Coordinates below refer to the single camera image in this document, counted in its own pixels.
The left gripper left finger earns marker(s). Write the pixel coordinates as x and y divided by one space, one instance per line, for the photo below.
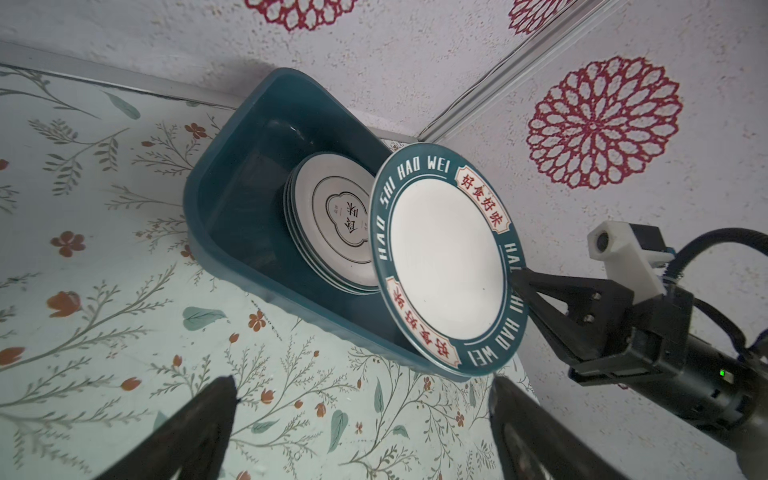
189 445

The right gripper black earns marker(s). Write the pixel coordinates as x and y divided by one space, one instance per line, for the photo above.
649 349

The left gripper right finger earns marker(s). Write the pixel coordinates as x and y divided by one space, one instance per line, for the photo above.
532 444

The green rim plate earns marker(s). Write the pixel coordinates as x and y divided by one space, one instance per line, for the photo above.
444 248

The white plate cloud motif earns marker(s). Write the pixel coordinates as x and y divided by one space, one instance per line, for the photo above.
326 206

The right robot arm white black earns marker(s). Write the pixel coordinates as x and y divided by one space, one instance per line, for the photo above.
673 349

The teal plastic bin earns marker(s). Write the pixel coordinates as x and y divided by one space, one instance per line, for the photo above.
232 203

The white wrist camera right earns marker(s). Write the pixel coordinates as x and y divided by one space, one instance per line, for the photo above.
630 254

